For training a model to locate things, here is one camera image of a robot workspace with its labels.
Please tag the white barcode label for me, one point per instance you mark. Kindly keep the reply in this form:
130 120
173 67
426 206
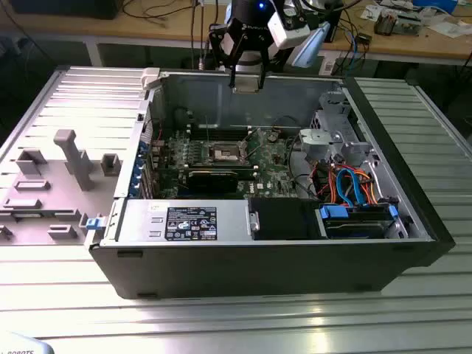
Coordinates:
328 65

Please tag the copper finned heat sink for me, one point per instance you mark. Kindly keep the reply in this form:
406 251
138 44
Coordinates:
385 24

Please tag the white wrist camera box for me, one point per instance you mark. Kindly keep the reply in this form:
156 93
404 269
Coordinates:
287 31

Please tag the grey metal bracket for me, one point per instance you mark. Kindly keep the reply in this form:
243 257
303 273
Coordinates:
315 142

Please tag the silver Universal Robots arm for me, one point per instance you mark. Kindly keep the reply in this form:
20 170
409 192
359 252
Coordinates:
311 44

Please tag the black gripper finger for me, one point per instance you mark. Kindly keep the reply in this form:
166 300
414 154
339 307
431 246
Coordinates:
220 44
266 55

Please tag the grey case release latch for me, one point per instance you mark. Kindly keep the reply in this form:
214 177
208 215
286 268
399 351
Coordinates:
150 78

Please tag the hard disk in blue carrier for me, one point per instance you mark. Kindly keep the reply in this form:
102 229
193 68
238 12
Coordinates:
354 229

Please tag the grey metal component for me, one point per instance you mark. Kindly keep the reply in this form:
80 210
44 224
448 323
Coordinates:
409 23

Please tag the pale teach pendant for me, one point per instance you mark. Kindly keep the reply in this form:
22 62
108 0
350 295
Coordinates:
18 344

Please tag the green motherboard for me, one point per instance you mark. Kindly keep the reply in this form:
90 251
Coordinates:
273 177

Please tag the black graphics card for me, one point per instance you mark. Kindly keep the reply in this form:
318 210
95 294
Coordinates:
212 183

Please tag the blue plastic clip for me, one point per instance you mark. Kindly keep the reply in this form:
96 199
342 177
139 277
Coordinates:
94 223

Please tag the silver CPU plate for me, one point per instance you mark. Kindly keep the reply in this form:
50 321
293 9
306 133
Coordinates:
246 85

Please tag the black equipment case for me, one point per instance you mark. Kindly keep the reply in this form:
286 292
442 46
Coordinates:
62 9

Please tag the thin metal locking lever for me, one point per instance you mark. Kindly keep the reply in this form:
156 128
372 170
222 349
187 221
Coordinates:
208 129

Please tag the grey plastic parts rack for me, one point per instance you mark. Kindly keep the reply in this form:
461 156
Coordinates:
55 201

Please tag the silver metal drive cage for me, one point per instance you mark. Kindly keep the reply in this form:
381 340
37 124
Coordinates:
341 129

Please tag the black RAM slot bank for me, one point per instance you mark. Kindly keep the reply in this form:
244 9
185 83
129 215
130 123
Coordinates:
236 169
221 133

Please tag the round coin cell battery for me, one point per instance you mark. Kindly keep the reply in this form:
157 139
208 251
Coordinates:
272 137

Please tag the grey power supply unit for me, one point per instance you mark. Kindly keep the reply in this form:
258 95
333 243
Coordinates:
140 221

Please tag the wooden desk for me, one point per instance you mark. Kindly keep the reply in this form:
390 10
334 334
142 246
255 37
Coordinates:
110 29

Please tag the white paper sheet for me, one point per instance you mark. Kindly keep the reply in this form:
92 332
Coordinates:
448 29

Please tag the open black PC case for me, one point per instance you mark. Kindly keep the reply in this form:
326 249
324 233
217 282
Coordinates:
258 269

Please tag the small black adapter box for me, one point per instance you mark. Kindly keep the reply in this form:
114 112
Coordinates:
364 38

